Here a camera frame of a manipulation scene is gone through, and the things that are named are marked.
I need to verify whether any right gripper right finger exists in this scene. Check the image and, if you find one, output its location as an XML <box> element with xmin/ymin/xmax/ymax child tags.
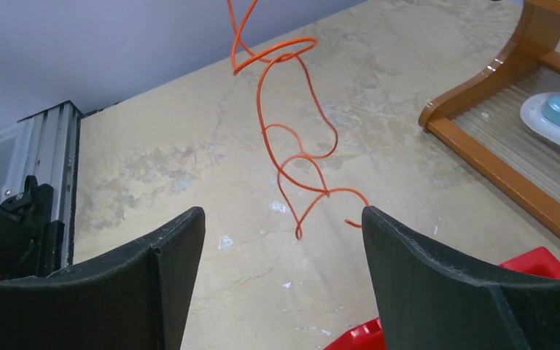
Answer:
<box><xmin>362</xmin><ymin>206</ymin><xmax>560</xmax><ymax>349</ymax></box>

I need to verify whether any wooden three-tier shelf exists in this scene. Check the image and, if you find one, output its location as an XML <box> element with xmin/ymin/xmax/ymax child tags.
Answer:
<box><xmin>419</xmin><ymin>1</ymin><xmax>560</xmax><ymax>238</ymax></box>

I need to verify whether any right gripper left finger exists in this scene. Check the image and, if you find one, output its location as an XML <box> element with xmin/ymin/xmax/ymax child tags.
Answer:
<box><xmin>0</xmin><ymin>206</ymin><xmax>206</xmax><ymax>349</ymax></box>

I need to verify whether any red plastic bin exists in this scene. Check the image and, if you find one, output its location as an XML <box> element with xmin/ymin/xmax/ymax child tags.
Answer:
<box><xmin>324</xmin><ymin>246</ymin><xmax>560</xmax><ymax>350</ymax></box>

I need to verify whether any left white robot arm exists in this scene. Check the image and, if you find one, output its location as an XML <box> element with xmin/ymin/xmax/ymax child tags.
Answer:
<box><xmin>0</xmin><ymin>175</ymin><xmax>64</xmax><ymax>281</ymax></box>

